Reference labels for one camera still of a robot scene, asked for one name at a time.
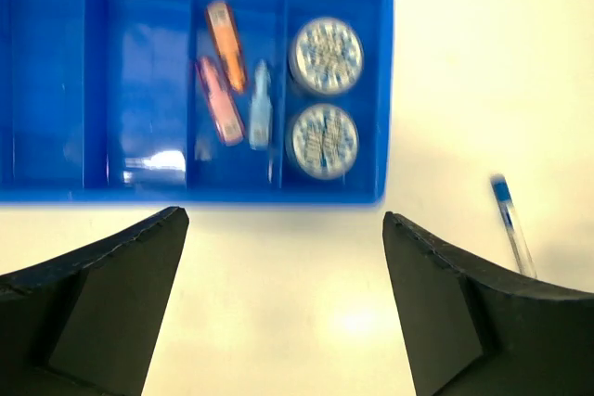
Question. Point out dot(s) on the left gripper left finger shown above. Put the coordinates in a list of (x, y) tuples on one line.
[(87, 321)]

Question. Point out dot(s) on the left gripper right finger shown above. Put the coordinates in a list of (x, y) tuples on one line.
[(472, 327)]

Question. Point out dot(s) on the blue slime jar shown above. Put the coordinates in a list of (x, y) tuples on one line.
[(322, 142), (326, 57)]

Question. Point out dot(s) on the pink correction tape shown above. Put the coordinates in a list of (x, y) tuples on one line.
[(225, 115)]

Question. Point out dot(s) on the blue correction tape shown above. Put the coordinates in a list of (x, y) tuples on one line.
[(261, 108)]

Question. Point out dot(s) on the orange correction tape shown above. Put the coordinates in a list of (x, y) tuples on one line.
[(227, 45)]

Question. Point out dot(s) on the blue white marker pen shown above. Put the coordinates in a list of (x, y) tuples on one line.
[(508, 213)]

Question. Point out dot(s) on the blue compartment bin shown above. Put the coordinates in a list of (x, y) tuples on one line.
[(101, 101)]

